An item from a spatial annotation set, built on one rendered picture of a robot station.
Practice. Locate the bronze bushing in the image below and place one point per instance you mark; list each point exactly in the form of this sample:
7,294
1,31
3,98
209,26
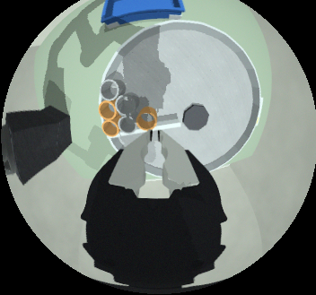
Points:
109,129
105,111
144,125

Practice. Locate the blue rectangular crate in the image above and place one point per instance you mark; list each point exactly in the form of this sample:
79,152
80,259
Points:
122,11

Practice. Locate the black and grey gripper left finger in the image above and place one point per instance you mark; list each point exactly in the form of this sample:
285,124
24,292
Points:
125,169

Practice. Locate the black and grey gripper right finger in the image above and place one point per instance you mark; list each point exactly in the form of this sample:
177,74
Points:
182,170

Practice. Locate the grey round turntable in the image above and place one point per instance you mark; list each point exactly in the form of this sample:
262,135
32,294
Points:
191,72

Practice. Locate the grey metal sleeve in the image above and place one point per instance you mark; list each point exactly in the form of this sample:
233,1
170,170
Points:
105,89
125,127
120,106

